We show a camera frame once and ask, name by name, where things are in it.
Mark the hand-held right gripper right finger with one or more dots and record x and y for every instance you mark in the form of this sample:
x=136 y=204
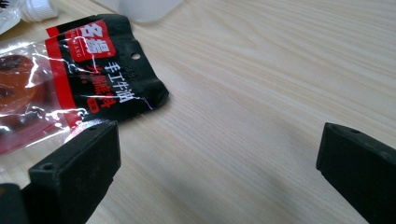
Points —
x=358 y=168

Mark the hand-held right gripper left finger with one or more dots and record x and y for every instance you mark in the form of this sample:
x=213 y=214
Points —
x=74 y=168

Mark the black and red sauce packet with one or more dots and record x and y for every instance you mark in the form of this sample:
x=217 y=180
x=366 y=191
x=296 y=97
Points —
x=102 y=74

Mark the white-capped spout pouch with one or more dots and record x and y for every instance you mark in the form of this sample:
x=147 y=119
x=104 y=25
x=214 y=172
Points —
x=37 y=9

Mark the translucent plastic container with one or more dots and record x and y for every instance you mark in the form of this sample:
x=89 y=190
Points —
x=149 y=9

